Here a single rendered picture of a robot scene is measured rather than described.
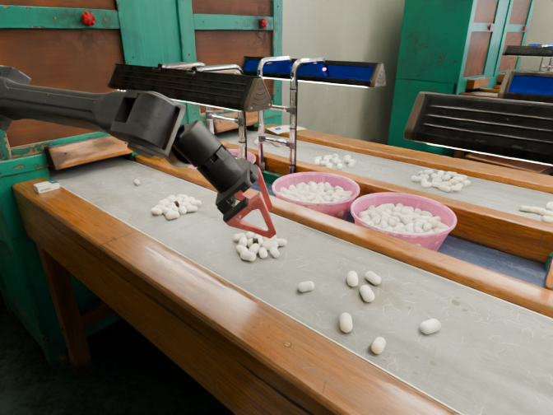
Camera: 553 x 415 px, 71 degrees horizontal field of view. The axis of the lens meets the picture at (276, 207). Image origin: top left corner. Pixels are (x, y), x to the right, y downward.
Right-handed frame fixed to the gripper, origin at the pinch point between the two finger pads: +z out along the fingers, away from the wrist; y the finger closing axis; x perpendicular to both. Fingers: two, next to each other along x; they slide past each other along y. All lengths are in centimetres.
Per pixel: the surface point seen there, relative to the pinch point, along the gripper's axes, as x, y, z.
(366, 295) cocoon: 4.0, 1.5, 23.1
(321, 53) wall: 50, -271, 23
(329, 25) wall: 68, -276, 11
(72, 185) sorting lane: -59, -64, -26
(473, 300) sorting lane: 18.7, 1.8, 37.5
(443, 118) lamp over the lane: 31.2, 1.6, 3.8
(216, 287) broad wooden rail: -16.9, -1.4, 5.0
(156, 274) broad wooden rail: -26.1, -6.5, -2.7
